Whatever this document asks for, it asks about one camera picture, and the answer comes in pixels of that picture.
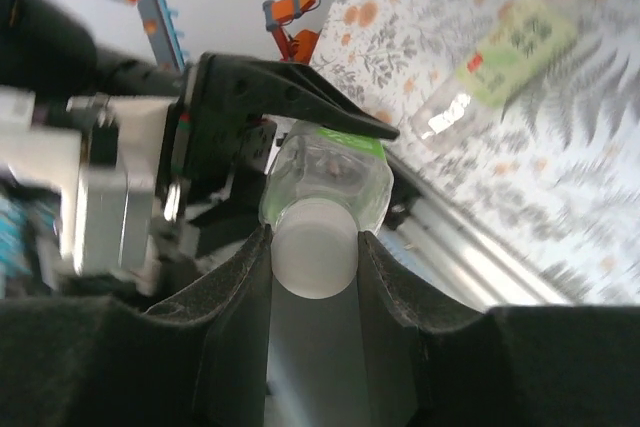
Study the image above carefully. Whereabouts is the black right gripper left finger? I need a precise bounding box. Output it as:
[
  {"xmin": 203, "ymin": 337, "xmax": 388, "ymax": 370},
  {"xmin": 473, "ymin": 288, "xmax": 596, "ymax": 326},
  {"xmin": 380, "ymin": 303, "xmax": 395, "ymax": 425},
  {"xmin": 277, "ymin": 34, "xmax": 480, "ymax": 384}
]
[{"xmin": 0, "ymin": 224, "xmax": 275, "ymax": 427}]

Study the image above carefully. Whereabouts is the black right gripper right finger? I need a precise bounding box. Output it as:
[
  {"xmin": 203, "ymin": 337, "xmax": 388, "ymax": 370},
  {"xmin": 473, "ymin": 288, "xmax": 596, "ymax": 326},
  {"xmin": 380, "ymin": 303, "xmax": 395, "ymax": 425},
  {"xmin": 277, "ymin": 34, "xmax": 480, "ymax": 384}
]
[{"xmin": 356, "ymin": 230, "xmax": 640, "ymax": 427}]

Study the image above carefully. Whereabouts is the bright green label bottle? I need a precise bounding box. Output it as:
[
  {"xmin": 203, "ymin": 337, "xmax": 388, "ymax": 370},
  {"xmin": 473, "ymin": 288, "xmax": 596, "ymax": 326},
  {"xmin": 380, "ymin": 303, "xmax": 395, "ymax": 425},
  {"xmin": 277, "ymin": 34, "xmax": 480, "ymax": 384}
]
[{"xmin": 258, "ymin": 119, "xmax": 395, "ymax": 239}]

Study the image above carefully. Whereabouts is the white bottle cap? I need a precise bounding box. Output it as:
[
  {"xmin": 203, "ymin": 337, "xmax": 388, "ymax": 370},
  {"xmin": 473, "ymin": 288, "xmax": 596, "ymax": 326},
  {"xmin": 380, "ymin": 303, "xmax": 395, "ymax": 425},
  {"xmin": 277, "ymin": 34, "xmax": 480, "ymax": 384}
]
[{"xmin": 269, "ymin": 199, "xmax": 362, "ymax": 299}]

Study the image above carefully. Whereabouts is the pale green tea label bottle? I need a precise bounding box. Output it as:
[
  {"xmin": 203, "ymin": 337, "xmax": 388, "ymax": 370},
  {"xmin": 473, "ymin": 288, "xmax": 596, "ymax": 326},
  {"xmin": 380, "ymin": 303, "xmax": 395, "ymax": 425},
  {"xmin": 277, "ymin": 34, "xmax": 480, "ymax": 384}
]
[{"xmin": 409, "ymin": 0, "xmax": 584, "ymax": 154}]

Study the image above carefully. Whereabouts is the floral patterned tablecloth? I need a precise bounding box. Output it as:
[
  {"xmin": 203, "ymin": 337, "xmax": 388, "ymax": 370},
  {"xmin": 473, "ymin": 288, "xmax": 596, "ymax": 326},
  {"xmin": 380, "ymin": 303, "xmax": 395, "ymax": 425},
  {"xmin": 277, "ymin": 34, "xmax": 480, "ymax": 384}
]
[{"xmin": 309, "ymin": 0, "xmax": 640, "ymax": 306}]

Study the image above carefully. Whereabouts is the aluminium front frame rail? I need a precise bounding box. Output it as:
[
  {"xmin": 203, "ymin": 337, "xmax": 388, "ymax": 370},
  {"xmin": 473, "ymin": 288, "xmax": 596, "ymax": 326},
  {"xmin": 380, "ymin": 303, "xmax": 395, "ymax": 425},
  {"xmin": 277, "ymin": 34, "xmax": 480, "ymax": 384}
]
[{"xmin": 384, "ymin": 151, "xmax": 576, "ymax": 316}]

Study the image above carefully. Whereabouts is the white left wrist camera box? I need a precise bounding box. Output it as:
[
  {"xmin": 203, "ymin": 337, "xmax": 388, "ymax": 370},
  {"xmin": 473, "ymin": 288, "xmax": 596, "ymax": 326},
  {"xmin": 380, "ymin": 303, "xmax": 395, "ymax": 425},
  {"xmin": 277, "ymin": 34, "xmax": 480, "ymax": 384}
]
[{"xmin": 0, "ymin": 89, "xmax": 174, "ymax": 293}]

